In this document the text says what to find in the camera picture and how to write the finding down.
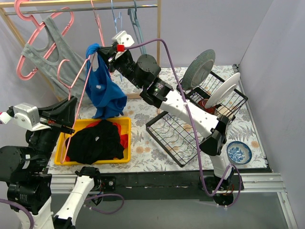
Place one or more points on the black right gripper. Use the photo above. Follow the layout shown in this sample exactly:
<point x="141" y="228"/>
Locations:
<point x="112" y="57"/>

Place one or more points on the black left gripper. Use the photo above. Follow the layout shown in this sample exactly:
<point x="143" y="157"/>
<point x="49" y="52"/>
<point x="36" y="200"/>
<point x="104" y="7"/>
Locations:
<point x="60" y="127"/>

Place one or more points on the light blue hanger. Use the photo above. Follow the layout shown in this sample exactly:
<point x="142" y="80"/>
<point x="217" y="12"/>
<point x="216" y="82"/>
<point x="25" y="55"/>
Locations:
<point x="117" y="19"/>

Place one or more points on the grey-blue hanger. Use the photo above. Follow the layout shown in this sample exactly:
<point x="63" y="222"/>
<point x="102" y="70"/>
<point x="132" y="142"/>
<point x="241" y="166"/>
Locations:
<point x="132" y="13"/>

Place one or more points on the blue tank top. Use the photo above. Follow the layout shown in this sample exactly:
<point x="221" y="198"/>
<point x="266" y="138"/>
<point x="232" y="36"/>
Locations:
<point x="105" y="95"/>

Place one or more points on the black tank top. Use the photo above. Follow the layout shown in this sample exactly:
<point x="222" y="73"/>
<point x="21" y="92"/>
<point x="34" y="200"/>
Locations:
<point x="95" y="140"/>
<point x="91" y="151"/>

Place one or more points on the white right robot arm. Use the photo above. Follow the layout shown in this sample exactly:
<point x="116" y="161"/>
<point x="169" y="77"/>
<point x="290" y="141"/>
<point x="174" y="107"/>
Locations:
<point x="143" y="74"/>

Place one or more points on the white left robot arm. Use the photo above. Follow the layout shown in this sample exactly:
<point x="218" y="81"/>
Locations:
<point x="22" y="168"/>

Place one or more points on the grey tank top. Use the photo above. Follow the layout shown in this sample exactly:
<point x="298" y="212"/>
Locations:
<point x="62" y="65"/>

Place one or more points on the thick pink hanger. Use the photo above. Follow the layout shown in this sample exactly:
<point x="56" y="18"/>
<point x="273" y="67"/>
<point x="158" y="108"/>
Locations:
<point x="31" y="47"/>

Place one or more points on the yellow plastic tray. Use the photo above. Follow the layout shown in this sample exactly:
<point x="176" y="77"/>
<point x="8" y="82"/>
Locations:
<point x="113" y="129"/>

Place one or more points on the grey patterned plate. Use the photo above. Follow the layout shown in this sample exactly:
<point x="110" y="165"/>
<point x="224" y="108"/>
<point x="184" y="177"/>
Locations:
<point x="198" y="70"/>

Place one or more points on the wooden clothes rack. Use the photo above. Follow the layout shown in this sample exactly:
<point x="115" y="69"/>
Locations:
<point x="15" y="31"/>

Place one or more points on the floral table mat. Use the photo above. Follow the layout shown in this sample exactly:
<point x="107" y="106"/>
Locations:
<point x="148" y="156"/>

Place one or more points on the red bowl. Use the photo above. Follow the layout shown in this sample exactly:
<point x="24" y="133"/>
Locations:
<point x="202" y="103"/>

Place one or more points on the white plate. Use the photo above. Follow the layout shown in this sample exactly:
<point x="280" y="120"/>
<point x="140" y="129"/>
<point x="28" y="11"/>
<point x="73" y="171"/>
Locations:
<point x="224" y="90"/>

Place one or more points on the cream bowl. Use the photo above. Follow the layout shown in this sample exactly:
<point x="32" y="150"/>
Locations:
<point x="222" y="110"/>

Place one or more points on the blue white porcelain bowl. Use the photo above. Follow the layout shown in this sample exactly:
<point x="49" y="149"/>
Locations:
<point x="239" y="153"/>

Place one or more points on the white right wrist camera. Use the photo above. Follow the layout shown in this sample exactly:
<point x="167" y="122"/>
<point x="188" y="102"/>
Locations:
<point x="123" y="40"/>

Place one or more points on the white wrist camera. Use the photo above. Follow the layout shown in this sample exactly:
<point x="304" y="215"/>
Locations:
<point x="23" y="115"/>
<point x="123" y="40"/>

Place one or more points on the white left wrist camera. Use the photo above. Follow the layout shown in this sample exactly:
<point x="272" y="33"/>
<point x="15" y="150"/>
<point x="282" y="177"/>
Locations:
<point x="23" y="115"/>

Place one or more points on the black wire dish rack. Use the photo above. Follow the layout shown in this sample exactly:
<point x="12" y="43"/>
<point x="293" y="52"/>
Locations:
<point x="175" y="135"/>

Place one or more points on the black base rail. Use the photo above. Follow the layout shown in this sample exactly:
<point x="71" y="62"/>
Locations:
<point x="164" y="186"/>

